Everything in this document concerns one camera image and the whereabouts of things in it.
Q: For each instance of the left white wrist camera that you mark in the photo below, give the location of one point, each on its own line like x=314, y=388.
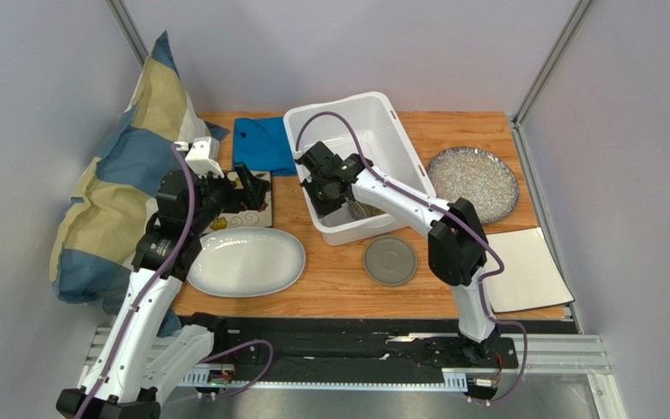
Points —
x=200, y=156

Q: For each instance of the white rectangular plate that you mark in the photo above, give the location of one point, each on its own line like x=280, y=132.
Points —
x=530, y=279

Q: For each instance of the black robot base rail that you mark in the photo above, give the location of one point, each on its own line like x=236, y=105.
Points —
x=352, y=351

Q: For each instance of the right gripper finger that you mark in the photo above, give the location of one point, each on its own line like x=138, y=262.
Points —
x=344, y=207
x=323, y=206

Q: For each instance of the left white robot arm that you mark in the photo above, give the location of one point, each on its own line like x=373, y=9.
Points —
x=122, y=383

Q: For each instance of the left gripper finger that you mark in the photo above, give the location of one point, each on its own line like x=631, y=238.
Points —
x=241, y=192
x=258, y=187

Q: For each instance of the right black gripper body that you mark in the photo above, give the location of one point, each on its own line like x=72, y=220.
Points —
x=314, y=189

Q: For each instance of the grey speckled saucer plate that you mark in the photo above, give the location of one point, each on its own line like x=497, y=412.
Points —
x=390, y=260

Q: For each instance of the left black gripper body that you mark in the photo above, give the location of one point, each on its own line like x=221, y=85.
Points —
x=218, y=195

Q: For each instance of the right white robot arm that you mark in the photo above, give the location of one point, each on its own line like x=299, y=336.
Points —
x=457, y=246

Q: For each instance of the clear amber square glass plate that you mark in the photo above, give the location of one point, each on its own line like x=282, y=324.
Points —
x=359, y=212

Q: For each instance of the speckled round ceramic plate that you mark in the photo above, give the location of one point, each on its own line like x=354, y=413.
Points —
x=478, y=176

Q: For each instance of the floral square plate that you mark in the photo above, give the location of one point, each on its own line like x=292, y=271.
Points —
x=248, y=218

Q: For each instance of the folded blue cloth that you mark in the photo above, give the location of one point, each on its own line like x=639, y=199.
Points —
x=262, y=144

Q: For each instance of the blue and cream pillow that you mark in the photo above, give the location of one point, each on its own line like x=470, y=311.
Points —
x=113, y=199

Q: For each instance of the large white oval plate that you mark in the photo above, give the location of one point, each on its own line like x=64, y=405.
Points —
x=247, y=262

